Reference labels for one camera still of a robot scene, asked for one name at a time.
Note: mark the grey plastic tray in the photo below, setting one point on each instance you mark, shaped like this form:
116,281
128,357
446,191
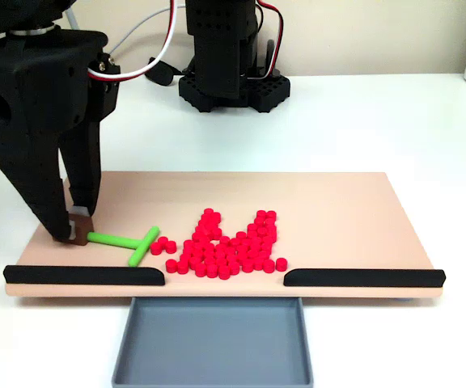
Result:
213,339

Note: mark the pink sloped board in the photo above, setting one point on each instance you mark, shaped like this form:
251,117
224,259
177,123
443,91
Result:
338,210

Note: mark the black table clamp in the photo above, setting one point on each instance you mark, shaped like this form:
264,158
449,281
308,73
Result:
160,74

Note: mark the red cylindrical granule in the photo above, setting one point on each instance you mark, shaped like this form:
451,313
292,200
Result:
206,234
264,254
259,221
270,222
224,272
188,244
252,227
198,246
212,271
204,221
163,241
257,242
208,212
221,262
219,252
252,235
271,214
187,252
216,233
183,266
243,252
225,240
213,223
268,240
231,256
184,258
208,258
194,262
262,231
216,216
261,213
235,242
200,271
247,265
208,246
156,248
202,229
258,264
171,265
281,264
196,236
269,266
241,235
246,243
272,230
253,254
171,246
234,267

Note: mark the black rail strip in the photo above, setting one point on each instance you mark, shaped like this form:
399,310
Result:
83,275
362,278

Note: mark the green T-shaped pusher tool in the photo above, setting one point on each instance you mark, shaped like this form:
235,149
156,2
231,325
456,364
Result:
111,239

